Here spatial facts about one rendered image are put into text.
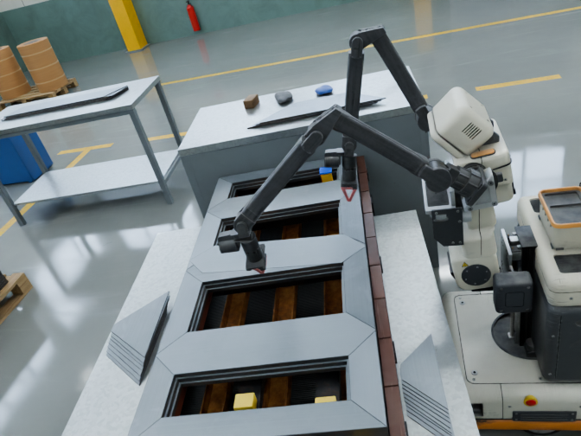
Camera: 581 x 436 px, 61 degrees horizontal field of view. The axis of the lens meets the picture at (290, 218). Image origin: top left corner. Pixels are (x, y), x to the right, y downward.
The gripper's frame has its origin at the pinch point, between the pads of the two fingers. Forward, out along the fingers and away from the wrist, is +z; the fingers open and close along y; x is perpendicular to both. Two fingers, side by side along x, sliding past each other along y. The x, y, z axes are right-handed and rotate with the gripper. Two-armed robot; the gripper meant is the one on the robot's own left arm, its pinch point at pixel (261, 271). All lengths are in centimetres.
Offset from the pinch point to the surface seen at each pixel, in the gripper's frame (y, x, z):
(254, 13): -899, -124, 293
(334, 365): 37.7, 23.4, 2.4
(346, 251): -12.9, 30.1, 11.1
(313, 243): -21.0, 17.2, 13.3
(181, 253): -42, -49, 31
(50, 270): -134, -214, 132
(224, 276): -8.9, -18.5, 11.0
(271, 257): -16.3, 0.0, 12.4
